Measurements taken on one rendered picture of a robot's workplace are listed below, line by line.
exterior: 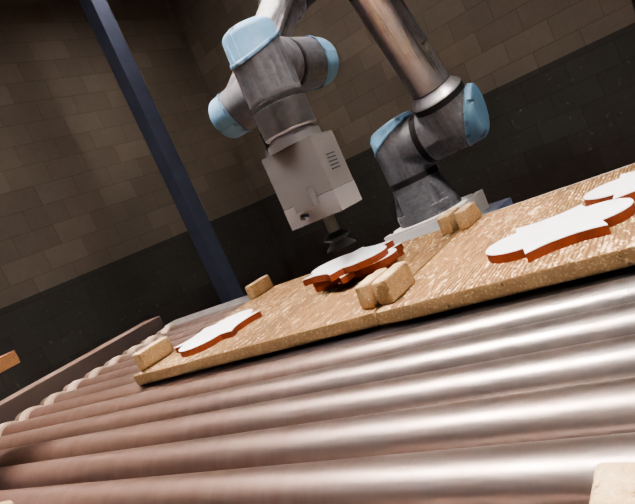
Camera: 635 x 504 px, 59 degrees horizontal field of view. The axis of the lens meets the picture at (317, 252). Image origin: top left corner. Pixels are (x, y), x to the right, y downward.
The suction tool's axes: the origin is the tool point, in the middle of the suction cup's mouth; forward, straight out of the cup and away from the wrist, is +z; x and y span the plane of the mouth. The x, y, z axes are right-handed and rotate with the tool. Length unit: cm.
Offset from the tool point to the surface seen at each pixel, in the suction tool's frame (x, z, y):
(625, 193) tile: -5.5, 3.9, 34.6
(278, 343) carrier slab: -18.1, 5.5, -1.9
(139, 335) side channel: 16, 5, -68
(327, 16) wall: 508, -171, -206
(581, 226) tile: -13.3, 3.9, 31.1
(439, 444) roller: -38.8, 7.7, 23.9
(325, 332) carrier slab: -18.3, 5.6, 4.9
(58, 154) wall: 304, -145, -439
